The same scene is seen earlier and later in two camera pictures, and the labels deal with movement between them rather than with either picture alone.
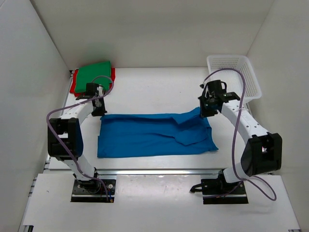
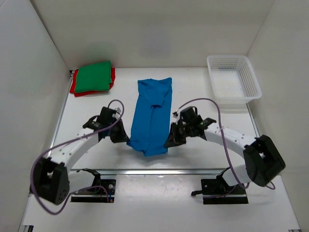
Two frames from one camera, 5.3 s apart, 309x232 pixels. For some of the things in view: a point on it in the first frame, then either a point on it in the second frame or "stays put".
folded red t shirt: [73, 86] stays put
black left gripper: [101, 112] → [122, 136]
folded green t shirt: [86, 75] stays put
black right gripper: [203, 113] → [174, 139]
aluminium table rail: [158, 171] stays put
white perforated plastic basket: [233, 79] stays put
